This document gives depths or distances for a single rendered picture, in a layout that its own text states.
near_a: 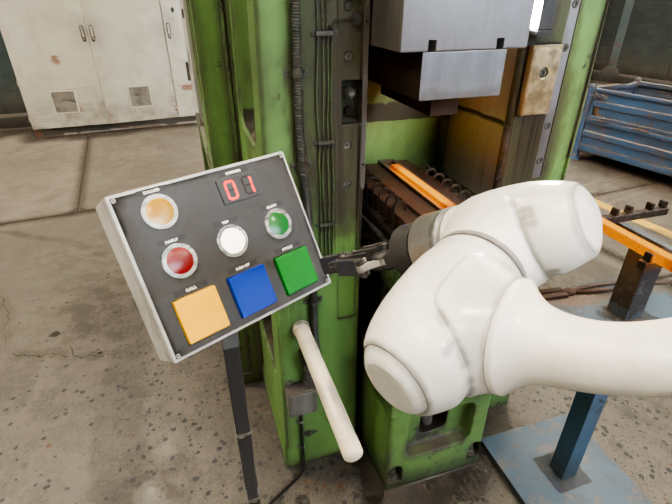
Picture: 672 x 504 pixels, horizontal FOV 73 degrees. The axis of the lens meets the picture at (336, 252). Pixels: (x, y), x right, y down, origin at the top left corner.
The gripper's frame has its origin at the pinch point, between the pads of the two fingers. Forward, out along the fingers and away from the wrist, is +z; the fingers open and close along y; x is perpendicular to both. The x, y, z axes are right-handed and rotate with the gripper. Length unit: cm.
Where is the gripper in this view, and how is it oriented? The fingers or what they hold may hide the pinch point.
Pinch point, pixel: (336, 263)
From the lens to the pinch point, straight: 76.9
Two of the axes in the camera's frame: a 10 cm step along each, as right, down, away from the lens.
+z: -6.0, 1.2, 7.9
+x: -3.4, -9.3, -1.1
